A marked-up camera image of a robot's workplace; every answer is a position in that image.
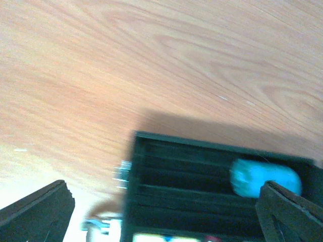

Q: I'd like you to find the black poker set case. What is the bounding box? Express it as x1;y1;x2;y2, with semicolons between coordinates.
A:
120;131;322;241

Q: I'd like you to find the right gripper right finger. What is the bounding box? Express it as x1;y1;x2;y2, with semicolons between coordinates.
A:
255;181;322;242

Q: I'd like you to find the blue poker chip stack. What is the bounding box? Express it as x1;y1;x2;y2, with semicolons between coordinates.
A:
230;159;302;198

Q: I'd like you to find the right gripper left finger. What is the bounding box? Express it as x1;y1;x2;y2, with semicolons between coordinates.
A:
1;180;75;241

